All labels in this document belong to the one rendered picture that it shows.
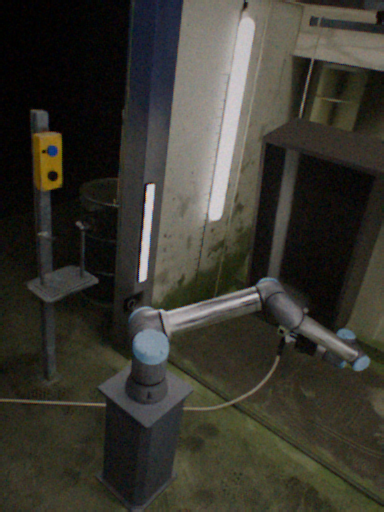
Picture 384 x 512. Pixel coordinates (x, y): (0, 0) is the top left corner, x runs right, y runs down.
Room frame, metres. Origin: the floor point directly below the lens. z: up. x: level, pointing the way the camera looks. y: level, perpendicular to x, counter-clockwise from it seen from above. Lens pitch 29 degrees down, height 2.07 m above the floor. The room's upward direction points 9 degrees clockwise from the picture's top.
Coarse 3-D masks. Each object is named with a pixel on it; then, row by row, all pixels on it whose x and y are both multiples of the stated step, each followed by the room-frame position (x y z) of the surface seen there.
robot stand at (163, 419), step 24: (120, 384) 1.38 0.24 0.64; (168, 384) 1.43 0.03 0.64; (120, 408) 1.26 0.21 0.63; (144, 408) 1.27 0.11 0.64; (168, 408) 1.29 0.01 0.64; (120, 432) 1.28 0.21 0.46; (144, 432) 1.22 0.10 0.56; (168, 432) 1.32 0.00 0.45; (120, 456) 1.27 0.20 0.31; (144, 456) 1.22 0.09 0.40; (168, 456) 1.35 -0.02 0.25; (120, 480) 1.26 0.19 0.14; (144, 480) 1.22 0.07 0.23; (168, 480) 1.38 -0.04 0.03; (144, 504) 1.23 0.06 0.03
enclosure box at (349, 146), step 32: (288, 128) 2.28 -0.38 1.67; (320, 128) 2.30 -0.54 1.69; (288, 160) 2.49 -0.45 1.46; (320, 160) 2.38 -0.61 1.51; (352, 160) 1.94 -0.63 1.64; (256, 192) 2.22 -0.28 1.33; (288, 192) 2.52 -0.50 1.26; (320, 192) 2.39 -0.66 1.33; (352, 192) 2.29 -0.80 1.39; (256, 224) 2.24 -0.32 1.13; (288, 224) 2.53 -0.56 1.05; (320, 224) 2.41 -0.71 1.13; (352, 224) 2.29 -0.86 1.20; (256, 256) 2.39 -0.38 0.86; (288, 256) 2.55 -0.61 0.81; (320, 256) 2.42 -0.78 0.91; (352, 256) 1.93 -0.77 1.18; (288, 288) 2.57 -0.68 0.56; (320, 288) 2.43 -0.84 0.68; (352, 288) 2.08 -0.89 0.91; (320, 320) 2.32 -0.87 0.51
